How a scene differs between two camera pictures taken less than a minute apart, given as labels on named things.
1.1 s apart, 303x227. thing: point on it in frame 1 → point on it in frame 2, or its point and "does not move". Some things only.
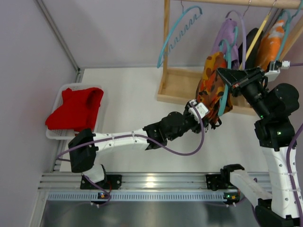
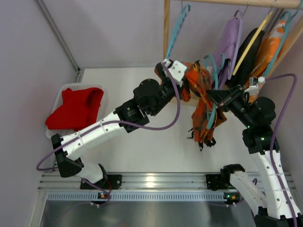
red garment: x=78 y=111 does not move
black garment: x=252 y=62 does not move
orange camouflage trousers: x=211 y=87 → x=206 y=114
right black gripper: x=243 y=82 → x=229 y=96
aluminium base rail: x=66 y=187 does not move
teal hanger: x=172 y=30 → x=185 y=11
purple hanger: x=242 y=16 → x=241 y=15
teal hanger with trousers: x=228 y=43 → x=216 y=69
